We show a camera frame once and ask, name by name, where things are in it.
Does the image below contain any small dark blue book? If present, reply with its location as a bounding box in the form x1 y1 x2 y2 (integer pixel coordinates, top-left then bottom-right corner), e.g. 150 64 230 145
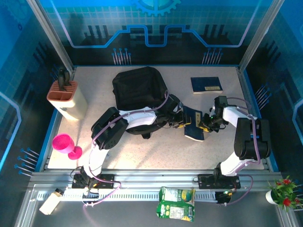
182 105 207 142

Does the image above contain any large dark blue book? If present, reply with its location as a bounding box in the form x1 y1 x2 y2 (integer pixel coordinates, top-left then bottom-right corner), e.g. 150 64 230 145
190 76 224 95

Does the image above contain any black backpack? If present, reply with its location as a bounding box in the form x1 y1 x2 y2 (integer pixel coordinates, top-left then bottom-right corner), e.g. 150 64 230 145
112 66 183 140

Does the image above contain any green snack bag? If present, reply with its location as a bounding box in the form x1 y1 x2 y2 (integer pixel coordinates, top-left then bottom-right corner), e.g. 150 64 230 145
156 186 196 222

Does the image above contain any small black electronics board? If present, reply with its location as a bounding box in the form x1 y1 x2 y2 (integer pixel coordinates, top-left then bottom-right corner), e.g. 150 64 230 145
215 190 234 205

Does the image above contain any potted plant with red flowers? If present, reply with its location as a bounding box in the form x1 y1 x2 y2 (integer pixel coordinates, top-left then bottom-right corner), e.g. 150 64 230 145
265 175 303 212

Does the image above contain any beige knife block orange top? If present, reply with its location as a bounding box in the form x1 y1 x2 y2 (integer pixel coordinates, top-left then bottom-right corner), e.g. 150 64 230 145
46 80 89 121

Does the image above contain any pink plastic goblet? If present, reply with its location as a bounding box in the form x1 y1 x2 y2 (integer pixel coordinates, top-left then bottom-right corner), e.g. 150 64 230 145
52 133 83 161

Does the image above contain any beige bottle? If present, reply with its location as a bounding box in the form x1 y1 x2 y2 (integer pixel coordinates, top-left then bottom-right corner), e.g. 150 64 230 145
39 188 64 215

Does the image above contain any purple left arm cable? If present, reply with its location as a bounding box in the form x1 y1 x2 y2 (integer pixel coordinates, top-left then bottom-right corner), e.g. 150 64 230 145
81 89 170 209

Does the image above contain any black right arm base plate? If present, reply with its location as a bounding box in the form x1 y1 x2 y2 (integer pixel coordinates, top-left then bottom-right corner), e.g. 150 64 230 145
197 174 241 190

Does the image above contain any aluminium frame rail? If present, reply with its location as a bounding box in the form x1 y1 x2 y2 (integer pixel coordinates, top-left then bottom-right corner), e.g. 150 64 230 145
28 168 282 190

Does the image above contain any white slotted cable tray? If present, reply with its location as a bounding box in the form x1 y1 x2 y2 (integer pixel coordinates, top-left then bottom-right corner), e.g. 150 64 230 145
37 188 217 202

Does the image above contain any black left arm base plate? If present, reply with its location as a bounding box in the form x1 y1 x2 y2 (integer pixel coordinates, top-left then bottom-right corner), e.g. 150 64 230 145
71 174 115 190

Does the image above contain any aluminium frame post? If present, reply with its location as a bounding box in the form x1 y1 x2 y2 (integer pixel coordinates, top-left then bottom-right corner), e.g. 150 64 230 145
238 0 286 71
26 0 76 71

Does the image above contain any black knife handle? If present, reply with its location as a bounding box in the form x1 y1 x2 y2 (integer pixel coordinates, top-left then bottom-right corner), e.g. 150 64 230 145
57 68 71 92

